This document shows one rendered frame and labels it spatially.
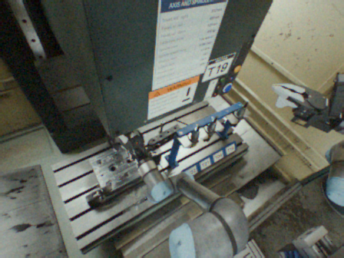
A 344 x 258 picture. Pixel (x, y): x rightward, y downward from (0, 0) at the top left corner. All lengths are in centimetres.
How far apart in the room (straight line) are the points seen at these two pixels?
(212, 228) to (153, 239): 81
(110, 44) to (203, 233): 46
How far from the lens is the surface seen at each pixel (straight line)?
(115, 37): 37
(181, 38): 44
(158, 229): 135
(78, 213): 124
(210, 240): 56
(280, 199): 160
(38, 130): 197
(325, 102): 72
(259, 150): 168
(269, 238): 242
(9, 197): 162
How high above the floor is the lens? 206
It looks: 54 degrees down
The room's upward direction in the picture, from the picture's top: 12 degrees clockwise
